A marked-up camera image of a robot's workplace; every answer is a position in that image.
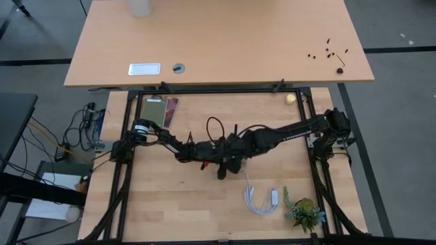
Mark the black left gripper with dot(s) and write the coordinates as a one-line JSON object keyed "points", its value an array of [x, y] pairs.
{"points": [[206, 152]]}

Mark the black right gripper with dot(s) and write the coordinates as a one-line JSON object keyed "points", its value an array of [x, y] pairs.
{"points": [[240, 146]]}

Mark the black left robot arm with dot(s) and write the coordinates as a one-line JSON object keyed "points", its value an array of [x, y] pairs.
{"points": [[170, 144]]}

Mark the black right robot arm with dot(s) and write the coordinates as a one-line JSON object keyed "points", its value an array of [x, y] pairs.
{"points": [[299, 131]]}

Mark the maroon book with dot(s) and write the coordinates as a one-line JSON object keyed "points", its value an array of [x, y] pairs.
{"points": [[172, 109]]}

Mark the green artificial plant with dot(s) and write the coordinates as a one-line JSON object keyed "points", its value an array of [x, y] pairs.
{"points": [[306, 207]]}

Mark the small yellow candle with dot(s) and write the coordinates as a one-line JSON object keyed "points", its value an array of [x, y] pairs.
{"points": [[290, 99]]}

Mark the green book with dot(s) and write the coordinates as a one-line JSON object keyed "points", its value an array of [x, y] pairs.
{"points": [[153, 112]]}

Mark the light wooden desk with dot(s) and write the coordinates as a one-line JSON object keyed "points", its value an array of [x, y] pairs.
{"points": [[221, 41]]}

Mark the white rectangular desk plate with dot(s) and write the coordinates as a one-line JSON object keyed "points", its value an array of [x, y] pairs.
{"points": [[144, 69]]}

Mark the small black knob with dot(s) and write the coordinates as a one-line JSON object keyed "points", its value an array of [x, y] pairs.
{"points": [[340, 70]]}

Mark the black allen key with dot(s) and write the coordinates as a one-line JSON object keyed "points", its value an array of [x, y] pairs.
{"points": [[340, 60]]}

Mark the clear round lid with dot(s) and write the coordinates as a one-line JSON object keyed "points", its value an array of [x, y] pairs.
{"points": [[73, 214]]}

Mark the dark grey cart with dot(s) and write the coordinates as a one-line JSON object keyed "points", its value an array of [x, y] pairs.
{"points": [[61, 167]]}

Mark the black power adapter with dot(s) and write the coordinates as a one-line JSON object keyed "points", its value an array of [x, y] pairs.
{"points": [[62, 153]]}

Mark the white paper sheet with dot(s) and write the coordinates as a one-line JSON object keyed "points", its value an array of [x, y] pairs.
{"points": [[51, 207]]}

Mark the white cylindrical container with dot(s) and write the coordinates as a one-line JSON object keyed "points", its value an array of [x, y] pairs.
{"points": [[139, 8]]}

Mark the black side table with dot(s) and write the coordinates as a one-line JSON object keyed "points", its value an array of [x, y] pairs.
{"points": [[13, 119]]}

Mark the black stand leg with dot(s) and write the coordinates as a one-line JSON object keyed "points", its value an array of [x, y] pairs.
{"points": [[21, 7]]}

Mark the black aluminium table frame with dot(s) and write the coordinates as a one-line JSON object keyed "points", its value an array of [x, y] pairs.
{"points": [[218, 91]]}

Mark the black frame clamp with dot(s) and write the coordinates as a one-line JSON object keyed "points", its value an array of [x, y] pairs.
{"points": [[278, 85], [167, 87]]}

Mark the grey metal mounting bracket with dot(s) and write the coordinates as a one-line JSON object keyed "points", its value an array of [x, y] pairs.
{"points": [[102, 146], [345, 141]]}

